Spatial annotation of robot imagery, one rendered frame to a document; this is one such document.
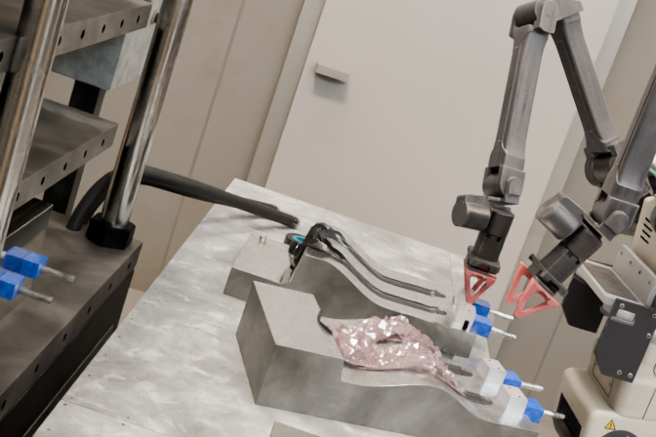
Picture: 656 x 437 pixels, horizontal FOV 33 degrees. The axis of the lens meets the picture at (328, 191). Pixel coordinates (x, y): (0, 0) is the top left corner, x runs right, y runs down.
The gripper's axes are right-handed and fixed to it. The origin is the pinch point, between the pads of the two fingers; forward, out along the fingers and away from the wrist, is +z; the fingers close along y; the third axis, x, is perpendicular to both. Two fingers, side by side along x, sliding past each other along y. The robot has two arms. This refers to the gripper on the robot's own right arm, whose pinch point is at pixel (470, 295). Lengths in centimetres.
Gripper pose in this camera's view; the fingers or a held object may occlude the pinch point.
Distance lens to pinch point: 233.8
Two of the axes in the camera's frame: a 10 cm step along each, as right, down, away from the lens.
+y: -0.8, 2.2, -9.7
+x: 9.5, 3.2, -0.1
